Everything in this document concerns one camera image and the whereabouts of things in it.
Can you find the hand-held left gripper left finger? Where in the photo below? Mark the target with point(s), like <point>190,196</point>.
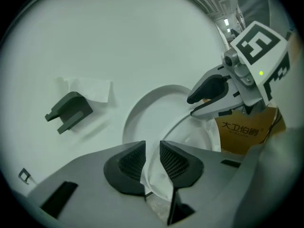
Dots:
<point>123,167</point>

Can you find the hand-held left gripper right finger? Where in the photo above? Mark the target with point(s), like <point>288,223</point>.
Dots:
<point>183,165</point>

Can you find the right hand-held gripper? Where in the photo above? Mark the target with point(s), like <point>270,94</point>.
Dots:
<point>259,56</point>

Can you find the person's right forearm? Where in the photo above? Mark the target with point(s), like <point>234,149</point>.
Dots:
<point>294,46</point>

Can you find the large printed cardboard box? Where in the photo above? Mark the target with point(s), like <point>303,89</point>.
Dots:
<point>244,132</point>

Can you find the white paper sheet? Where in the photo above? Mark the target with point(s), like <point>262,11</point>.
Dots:
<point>95,89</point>

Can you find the large dark wall bracket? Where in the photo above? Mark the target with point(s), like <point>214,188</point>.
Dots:
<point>71,106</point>

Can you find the small dark wall bracket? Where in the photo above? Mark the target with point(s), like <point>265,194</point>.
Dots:
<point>23,176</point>

